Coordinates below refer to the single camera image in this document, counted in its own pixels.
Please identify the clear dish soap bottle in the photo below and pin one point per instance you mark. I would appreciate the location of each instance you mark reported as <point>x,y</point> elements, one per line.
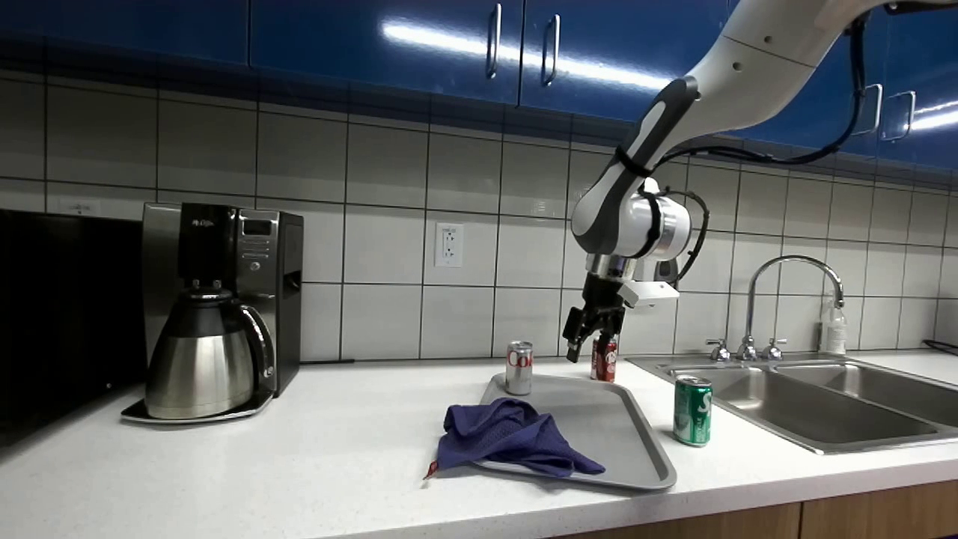
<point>834,331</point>

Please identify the grey plastic serving tray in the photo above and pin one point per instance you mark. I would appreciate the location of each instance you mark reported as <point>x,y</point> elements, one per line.
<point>601,430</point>

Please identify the green Sprite soda can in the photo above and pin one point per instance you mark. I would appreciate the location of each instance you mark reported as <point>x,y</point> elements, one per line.
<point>694,409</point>

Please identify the wooden lower cabinet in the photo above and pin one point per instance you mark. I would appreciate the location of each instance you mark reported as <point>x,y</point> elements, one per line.
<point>797,519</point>

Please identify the blue glossy upper cabinets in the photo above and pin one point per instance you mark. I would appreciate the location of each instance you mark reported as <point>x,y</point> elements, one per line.
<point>251,39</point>

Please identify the steel and black coffee maker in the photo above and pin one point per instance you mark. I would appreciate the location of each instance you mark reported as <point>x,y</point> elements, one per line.
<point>215,317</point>

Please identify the purple cloth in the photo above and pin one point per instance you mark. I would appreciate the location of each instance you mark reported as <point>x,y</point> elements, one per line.
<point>511,436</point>

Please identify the chrome gooseneck faucet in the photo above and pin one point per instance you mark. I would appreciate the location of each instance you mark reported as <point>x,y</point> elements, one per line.
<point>767,301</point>

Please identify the white wall outlet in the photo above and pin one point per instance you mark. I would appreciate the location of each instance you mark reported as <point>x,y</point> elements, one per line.
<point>451,242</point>

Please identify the stainless steel double sink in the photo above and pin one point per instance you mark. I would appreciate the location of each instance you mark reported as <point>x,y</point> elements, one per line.
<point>827,400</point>

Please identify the black microwave oven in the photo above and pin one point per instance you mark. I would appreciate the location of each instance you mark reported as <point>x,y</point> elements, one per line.
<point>65,317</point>

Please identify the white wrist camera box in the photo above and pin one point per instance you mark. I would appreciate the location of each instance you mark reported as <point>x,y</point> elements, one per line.
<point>647,295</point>

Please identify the silver Diet Coke can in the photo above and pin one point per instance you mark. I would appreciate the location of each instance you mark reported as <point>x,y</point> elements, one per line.
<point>519,367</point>

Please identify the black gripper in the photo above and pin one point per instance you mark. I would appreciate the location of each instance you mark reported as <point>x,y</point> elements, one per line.
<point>605,295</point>

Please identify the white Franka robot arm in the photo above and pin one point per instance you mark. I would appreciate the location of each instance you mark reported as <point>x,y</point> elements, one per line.
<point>737,69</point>

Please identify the red soda can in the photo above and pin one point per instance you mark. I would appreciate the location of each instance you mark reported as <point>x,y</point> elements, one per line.
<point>605,362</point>

